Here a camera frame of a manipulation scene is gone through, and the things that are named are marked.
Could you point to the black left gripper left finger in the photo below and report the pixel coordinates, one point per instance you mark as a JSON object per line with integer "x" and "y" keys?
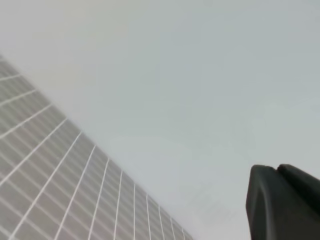
{"x": 261, "y": 209}

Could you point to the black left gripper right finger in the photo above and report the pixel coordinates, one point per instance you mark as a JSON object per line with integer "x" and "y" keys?
{"x": 297, "y": 194}

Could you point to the grey grid tablecloth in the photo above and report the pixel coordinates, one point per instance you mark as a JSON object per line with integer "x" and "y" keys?
{"x": 56, "y": 184}

